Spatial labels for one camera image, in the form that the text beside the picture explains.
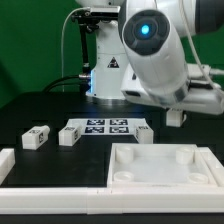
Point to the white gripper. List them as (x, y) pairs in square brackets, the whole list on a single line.
[(200, 101)]

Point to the white square tabletop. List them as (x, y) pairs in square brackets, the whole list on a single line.
[(158, 165)]

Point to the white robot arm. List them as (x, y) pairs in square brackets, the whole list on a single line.
[(140, 55)]

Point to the white U-shaped fence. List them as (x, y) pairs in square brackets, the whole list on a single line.
[(107, 200)]

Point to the white sheet with markers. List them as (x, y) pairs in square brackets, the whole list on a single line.
[(107, 126)]

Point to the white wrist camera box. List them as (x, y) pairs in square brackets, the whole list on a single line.
[(197, 77)]

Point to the black camera on stand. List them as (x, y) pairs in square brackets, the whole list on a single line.
[(88, 20)]

